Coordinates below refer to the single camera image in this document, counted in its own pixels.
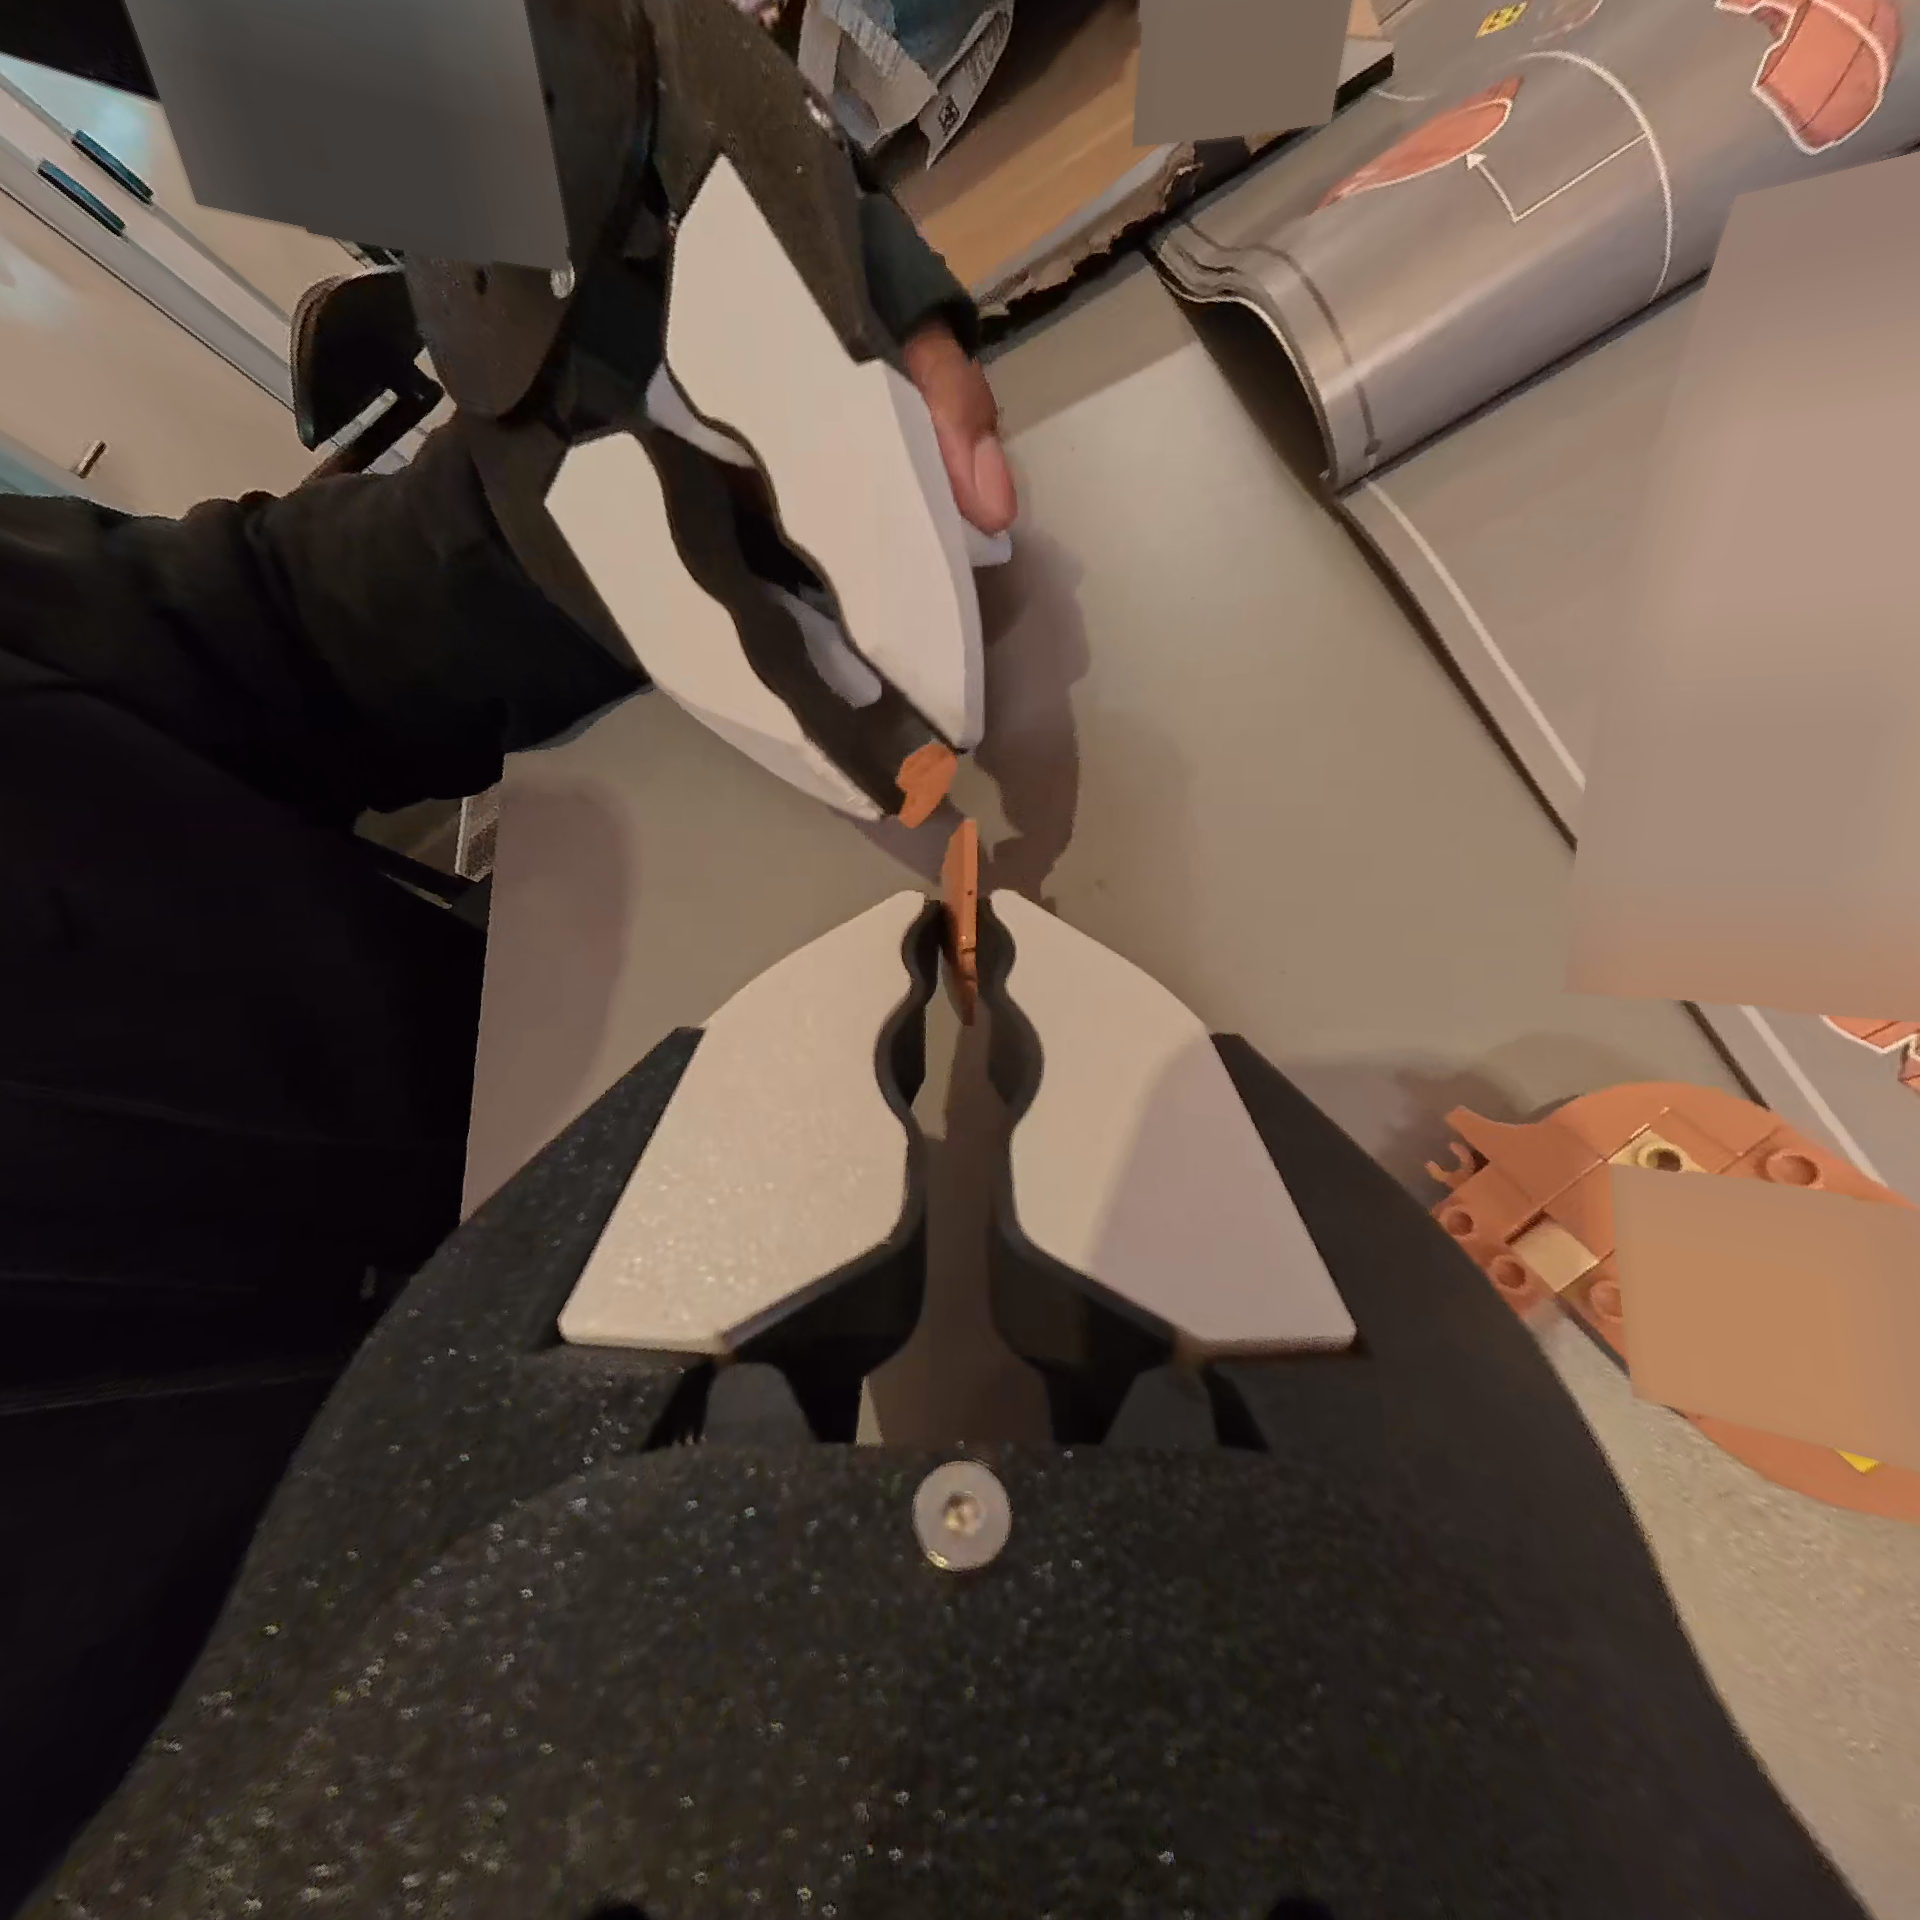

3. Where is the white cabinet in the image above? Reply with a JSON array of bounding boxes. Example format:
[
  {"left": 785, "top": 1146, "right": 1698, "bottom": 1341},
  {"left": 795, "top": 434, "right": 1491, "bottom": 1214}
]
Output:
[{"left": 0, "top": 59, "right": 423, "bottom": 512}]

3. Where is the grey instruction booklet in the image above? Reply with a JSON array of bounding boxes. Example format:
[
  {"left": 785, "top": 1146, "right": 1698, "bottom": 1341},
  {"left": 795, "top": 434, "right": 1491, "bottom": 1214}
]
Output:
[{"left": 1149, "top": 0, "right": 1920, "bottom": 1096}]

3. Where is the round brown brick assembly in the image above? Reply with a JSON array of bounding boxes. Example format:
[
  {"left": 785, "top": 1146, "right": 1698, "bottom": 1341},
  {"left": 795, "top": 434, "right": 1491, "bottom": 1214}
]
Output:
[{"left": 1426, "top": 1082, "right": 1920, "bottom": 1517}]

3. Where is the grey desk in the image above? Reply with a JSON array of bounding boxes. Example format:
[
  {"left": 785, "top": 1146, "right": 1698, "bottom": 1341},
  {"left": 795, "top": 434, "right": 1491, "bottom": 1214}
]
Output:
[{"left": 465, "top": 241, "right": 1920, "bottom": 1920}]

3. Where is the person's left hand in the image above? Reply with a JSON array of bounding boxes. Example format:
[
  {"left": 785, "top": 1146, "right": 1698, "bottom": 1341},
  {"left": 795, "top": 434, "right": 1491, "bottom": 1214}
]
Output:
[{"left": 895, "top": 316, "right": 1022, "bottom": 548}]

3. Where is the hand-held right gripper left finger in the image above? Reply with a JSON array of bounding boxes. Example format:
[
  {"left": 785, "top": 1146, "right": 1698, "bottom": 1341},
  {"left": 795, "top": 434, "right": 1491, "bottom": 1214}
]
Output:
[{"left": 563, "top": 889, "right": 934, "bottom": 1355}]

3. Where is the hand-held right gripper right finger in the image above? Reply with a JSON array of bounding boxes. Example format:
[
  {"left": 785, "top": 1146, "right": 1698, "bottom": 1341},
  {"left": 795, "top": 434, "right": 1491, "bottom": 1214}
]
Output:
[{"left": 987, "top": 889, "right": 1362, "bottom": 1371}]

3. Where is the clear plastic bag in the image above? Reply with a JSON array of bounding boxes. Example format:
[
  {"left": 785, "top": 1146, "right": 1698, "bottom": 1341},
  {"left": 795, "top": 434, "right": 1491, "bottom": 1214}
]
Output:
[{"left": 788, "top": 0, "right": 1022, "bottom": 167}]

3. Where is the cardboard box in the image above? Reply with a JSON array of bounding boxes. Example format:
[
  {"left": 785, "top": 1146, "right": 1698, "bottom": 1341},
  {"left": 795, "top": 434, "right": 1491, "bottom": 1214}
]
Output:
[{"left": 900, "top": 32, "right": 1396, "bottom": 302}]

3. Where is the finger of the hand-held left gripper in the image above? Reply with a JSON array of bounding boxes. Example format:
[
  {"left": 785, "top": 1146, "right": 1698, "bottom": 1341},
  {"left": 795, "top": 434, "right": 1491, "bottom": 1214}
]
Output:
[
  {"left": 662, "top": 153, "right": 990, "bottom": 755},
  {"left": 544, "top": 425, "right": 905, "bottom": 821}
]

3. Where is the brown curved brick piece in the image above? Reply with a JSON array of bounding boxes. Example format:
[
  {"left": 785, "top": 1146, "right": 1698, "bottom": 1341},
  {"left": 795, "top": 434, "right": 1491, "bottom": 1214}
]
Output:
[{"left": 936, "top": 817, "right": 990, "bottom": 1028}]

